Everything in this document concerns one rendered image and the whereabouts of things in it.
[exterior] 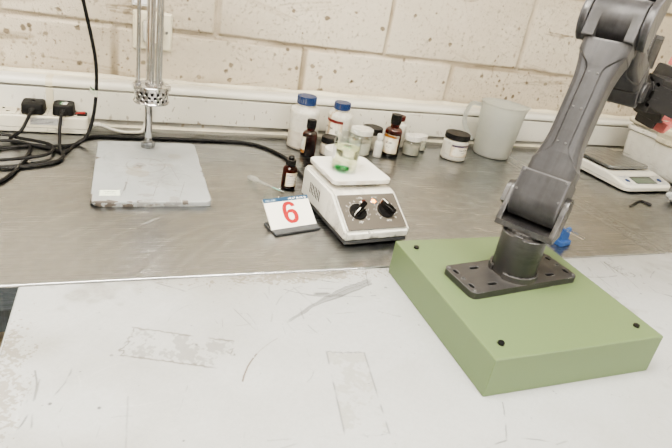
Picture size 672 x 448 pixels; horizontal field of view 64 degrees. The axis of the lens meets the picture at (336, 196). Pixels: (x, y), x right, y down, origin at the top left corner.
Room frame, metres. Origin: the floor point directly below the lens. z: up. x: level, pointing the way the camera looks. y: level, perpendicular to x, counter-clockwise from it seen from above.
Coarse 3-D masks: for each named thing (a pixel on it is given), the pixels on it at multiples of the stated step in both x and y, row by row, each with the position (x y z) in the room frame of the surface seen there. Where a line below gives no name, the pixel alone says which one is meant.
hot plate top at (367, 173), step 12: (324, 156) 0.98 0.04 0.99; (360, 156) 1.02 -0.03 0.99; (324, 168) 0.91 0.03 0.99; (360, 168) 0.95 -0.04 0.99; (372, 168) 0.96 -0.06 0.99; (336, 180) 0.87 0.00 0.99; (348, 180) 0.88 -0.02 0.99; (360, 180) 0.89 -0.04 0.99; (372, 180) 0.90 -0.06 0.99; (384, 180) 0.91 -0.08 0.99
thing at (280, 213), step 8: (296, 200) 0.87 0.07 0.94; (304, 200) 0.88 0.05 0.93; (272, 208) 0.83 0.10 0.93; (280, 208) 0.84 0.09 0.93; (288, 208) 0.85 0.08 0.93; (296, 208) 0.86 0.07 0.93; (304, 208) 0.86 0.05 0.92; (272, 216) 0.82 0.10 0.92; (280, 216) 0.83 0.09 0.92; (288, 216) 0.84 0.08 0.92; (296, 216) 0.84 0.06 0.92; (304, 216) 0.85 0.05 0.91; (312, 216) 0.86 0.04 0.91; (272, 224) 0.81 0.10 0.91; (280, 224) 0.82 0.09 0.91
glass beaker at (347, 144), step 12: (336, 132) 0.92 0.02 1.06; (348, 132) 0.95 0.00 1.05; (360, 132) 0.95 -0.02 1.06; (336, 144) 0.91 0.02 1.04; (348, 144) 0.90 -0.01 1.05; (360, 144) 0.91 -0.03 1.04; (336, 156) 0.91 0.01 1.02; (348, 156) 0.90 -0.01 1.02; (336, 168) 0.90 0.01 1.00; (348, 168) 0.90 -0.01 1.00
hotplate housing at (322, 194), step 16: (304, 176) 0.96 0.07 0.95; (320, 176) 0.92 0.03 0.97; (304, 192) 0.95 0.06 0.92; (320, 192) 0.89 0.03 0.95; (336, 192) 0.86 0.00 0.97; (352, 192) 0.87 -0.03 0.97; (368, 192) 0.89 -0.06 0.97; (384, 192) 0.90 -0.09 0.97; (320, 208) 0.88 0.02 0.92; (336, 208) 0.83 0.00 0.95; (400, 208) 0.89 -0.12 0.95; (336, 224) 0.82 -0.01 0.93; (352, 240) 0.80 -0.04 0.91; (368, 240) 0.82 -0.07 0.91; (384, 240) 0.83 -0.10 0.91
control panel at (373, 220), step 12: (348, 204) 0.84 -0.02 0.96; (372, 204) 0.87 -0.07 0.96; (396, 204) 0.89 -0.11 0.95; (348, 216) 0.82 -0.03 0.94; (372, 216) 0.84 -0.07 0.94; (396, 216) 0.86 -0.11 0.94; (348, 228) 0.80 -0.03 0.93; (360, 228) 0.81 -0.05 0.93; (372, 228) 0.82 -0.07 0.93; (384, 228) 0.83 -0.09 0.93
